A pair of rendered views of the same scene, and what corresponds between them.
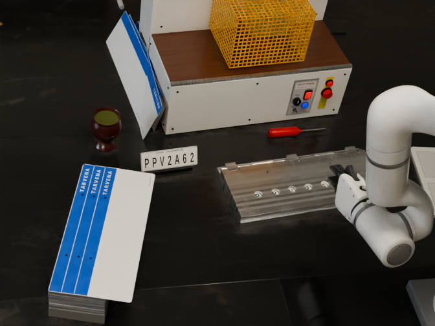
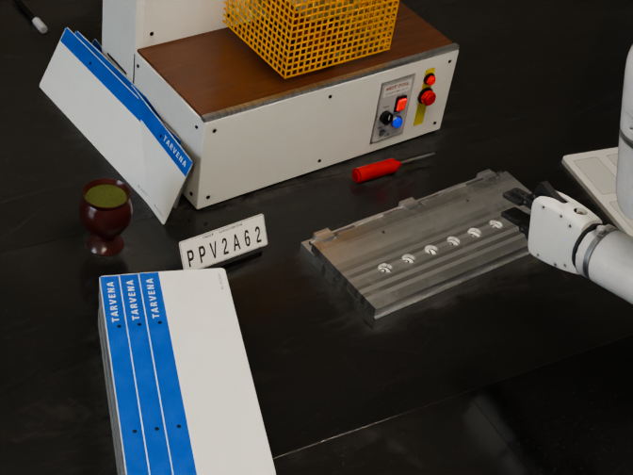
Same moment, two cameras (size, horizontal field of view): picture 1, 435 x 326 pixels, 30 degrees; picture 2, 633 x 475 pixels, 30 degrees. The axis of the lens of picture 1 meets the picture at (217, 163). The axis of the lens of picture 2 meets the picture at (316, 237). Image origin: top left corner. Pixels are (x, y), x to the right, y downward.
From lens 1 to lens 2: 0.53 m
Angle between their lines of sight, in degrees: 13
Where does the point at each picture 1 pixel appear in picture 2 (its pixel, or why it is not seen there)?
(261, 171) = (374, 232)
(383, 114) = not seen: outside the picture
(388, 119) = not seen: outside the picture
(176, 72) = (203, 100)
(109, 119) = (111, 198)
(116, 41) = (62, 80)
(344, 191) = (548, 223)
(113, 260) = (219, 421)
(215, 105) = (270, 145)
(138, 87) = (129, 143)
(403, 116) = not seen: outside the picture
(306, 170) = (439, 218)
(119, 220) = (199, 352)
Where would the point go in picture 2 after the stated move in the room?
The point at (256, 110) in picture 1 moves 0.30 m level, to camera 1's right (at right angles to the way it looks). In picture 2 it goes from (329, 143) to (487, 144)
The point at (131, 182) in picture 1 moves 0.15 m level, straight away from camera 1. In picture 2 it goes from (191, 287) to (169, 222)
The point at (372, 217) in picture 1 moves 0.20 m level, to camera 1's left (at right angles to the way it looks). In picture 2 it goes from (618, 250) to (483, 253)
